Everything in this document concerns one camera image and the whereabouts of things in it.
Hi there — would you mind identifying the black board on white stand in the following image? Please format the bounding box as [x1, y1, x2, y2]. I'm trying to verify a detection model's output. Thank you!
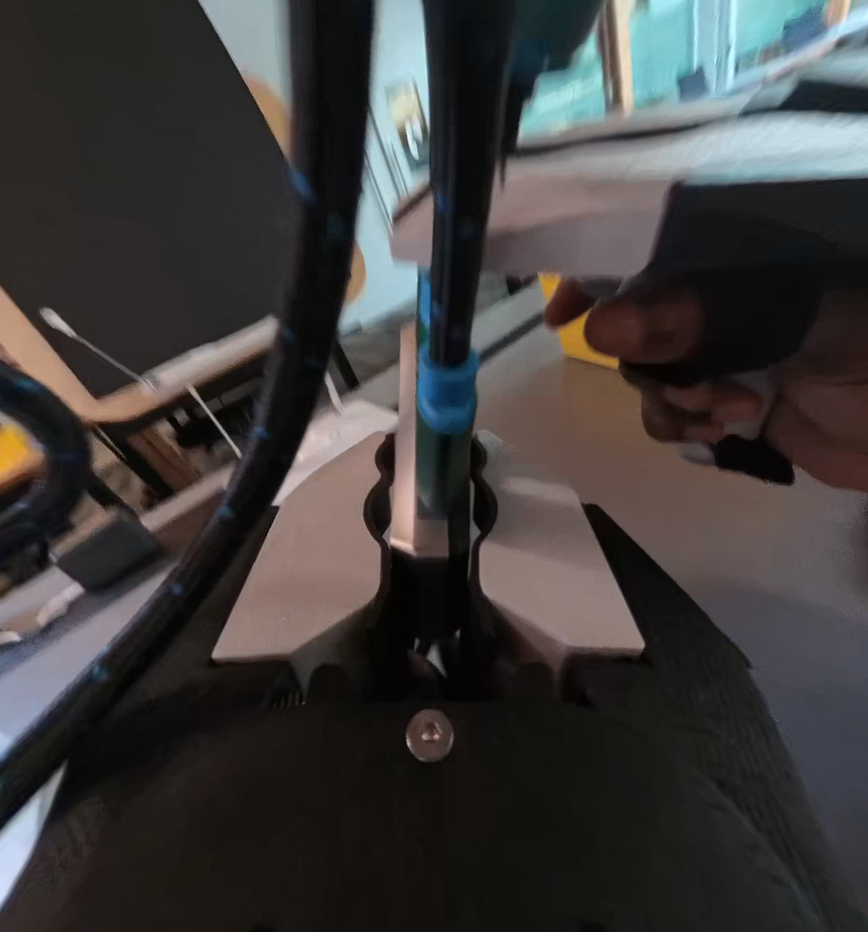
[0, 0, 368, 468]

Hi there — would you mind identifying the person's right hand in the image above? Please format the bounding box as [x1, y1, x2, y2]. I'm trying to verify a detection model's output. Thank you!
[543, 277, 868, 498]

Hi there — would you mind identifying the small black box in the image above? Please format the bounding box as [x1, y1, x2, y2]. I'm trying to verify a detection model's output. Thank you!
[54, 512, 163, 592]

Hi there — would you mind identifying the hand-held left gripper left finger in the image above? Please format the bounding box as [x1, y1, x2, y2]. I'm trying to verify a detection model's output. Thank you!
[210, 433, 399, 665]

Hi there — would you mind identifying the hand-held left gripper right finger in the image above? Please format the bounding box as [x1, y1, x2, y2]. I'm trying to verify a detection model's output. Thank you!
[470, 431, 648, 660]

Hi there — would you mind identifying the yellow plastic bin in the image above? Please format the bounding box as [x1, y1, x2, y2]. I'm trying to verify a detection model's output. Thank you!
[538, 271, 622, 370]

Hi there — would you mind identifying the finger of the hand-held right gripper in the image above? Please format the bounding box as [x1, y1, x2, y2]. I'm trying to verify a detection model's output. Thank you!
[389, 177, 679, 279]

